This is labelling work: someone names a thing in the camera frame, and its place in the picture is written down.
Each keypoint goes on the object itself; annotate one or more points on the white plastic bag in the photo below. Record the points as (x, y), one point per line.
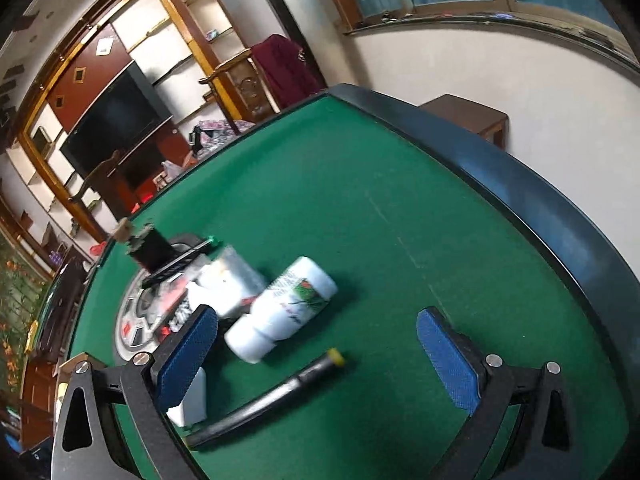
(174, 170)

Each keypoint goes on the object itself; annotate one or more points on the black canister pink label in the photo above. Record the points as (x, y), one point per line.
(150, 252)

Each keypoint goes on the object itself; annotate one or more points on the red brown television cabinet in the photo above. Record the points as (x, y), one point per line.
(150, 160)

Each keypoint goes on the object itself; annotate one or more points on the silver white small box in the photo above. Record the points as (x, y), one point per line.
(192, 400)

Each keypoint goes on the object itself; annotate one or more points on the red plastic bag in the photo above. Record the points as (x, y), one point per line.
(97, 248)

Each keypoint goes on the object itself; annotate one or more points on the clear case red insert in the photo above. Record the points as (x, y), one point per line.
(172, 292)

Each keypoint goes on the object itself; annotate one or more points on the round silver control panel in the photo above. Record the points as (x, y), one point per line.
(137, 320)

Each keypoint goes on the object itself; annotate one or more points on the wooden wall shelf unit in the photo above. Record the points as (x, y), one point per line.
(150, 30)

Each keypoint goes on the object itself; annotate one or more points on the dark wooden chair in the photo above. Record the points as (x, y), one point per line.
(95, 180)

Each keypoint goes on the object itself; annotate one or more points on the small wooden stool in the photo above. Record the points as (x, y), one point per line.
(465, 112)

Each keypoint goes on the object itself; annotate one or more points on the pink black floral bag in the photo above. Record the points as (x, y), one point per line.
(215, 132)

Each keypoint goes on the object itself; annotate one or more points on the black television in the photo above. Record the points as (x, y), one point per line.
(115, 115)

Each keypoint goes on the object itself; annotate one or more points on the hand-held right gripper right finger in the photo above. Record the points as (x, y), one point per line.
(450, 360)

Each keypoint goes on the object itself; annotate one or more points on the black vertical pipe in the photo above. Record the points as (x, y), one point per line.
(275, 5)

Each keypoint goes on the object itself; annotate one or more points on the large white bottle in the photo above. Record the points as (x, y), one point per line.
(280, 310)

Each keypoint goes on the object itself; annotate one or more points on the black marker yellow cap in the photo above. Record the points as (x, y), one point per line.
(260, 407)

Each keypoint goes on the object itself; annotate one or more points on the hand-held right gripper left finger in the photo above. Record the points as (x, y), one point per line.
(190, 355)

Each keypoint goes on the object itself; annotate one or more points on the carved wooden chair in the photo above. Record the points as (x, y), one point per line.
(245, 90)

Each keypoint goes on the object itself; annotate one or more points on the maroon cloth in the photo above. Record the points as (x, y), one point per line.
(285, 70)

